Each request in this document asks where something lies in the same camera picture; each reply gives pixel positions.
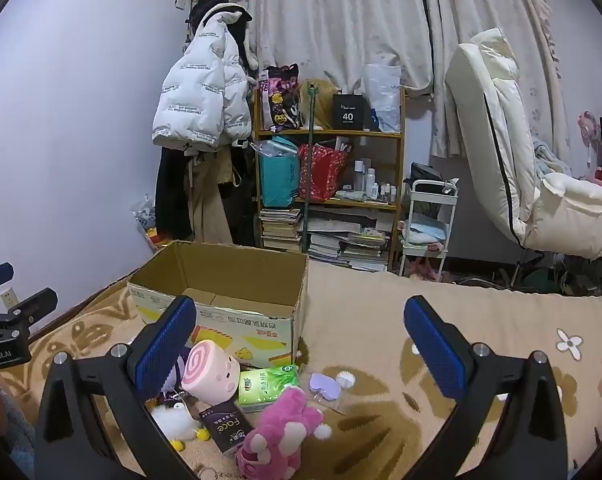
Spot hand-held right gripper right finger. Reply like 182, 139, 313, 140
403, 295, 569, 480

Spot wide stack of books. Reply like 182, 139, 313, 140
308, 217, 392, 272

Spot clear plastic bag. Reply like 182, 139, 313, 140
365, 63, 402, 133

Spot beige printed blanket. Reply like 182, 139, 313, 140
0, 255, 602, 480

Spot wooden shelf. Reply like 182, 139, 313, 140
252, 85, 407, 273

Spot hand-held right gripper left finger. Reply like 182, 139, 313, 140
34, 295, 198, 480

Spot black tissue pack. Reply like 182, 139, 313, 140
199, 400, 254, 456

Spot pink swirl roll plush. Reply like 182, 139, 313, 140
181, 340, 241, 406

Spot purple snack bag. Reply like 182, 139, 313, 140
258, 64, 302, 131

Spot row of cosmetic bottles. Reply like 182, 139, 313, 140
351, 157, 398, 201

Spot small stack of books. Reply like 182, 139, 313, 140
258, 207, 304, 253

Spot black box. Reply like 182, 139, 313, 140
331, 94, 369, 131

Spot black hanging garment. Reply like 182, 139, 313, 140
188, 0, 254, 61

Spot packaged purple eye mask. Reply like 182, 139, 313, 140
297, 364, 358, 417

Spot printed cardboard box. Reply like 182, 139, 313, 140
127, 240, 309, 371

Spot beige coat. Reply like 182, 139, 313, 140
183, 150, 242, 245

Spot metal keyring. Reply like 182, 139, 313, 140
198, 464, 242, 480

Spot light blue cloth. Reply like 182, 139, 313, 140
405, 222, 449, 247

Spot white puffer jacket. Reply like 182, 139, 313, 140
152, 2, 254, 151

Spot white trolley cart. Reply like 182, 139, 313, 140
398, 179, 459, 278

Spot red patterned bag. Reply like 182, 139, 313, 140
298, 142, 349, 202

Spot white patterned curtain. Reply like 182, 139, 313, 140
243, 0, 564, 161

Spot bag of colourful items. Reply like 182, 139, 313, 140
131, 195, 173, 252

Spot blonde wig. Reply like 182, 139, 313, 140
297, 80, 339, 131

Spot black bag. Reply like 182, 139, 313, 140
406, 162, 456, 193

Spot pink bear plush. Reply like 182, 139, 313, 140
236, 386, 332, 480

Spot black coat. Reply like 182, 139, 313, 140
155, 147, 192, 241

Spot white fluffy duck plush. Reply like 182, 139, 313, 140
150, 402, 209, 453

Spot teal bag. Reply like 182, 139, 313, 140
258, 136, 302, 208

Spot green pole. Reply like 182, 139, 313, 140
301, 82, 322, 256

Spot pink fan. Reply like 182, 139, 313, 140
576, 110, 602, 166

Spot white recliner chair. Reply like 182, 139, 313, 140
445, 27, 602, 261

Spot green tissue pack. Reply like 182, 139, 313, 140
237, 364, 300, 413

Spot grey blue throw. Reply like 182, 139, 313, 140
533, 140, 572, 176

